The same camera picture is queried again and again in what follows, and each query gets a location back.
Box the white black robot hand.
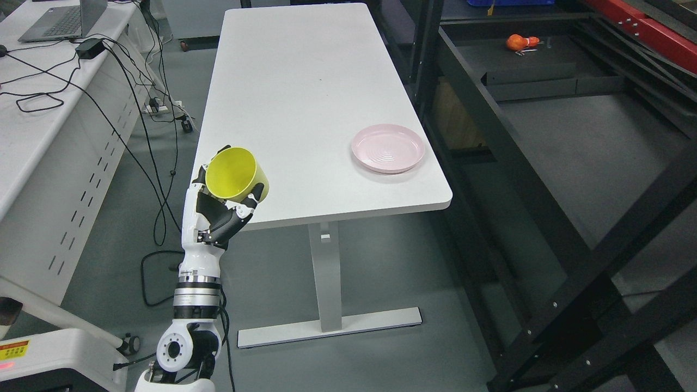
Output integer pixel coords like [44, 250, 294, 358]
[178, 146, 264, 278]

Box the yellow plastic cup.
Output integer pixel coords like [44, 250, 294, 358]
[206, 147, 270, 203]

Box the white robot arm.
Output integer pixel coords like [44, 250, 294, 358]
[135, 274, 222, 391]

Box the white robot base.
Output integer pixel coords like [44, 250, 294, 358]
[0, 278, 131, 392]

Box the orange toy on shelf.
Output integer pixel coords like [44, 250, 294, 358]
[505, 33, 541, 52]

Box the black metal shelf rack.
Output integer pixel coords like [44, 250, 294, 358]
[369, 1, 695, 391]

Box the white power strip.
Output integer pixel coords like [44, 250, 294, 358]
[142, 100, 185, 118]

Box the white standing desk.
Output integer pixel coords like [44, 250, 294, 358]
[195, 3, 453, 349]

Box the white side desk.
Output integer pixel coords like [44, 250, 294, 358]
[1, 2, 148, 302]

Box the pink plastic plate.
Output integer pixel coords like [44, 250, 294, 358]
[351, 124, 425, 174]

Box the black power adapter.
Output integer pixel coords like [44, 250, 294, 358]
[75, 38, 106, 60]

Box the grey laptop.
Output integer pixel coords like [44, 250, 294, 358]
[17, 1, 108, 42]

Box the black cable loop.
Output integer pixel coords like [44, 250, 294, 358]
[15, 93, 65, 113]

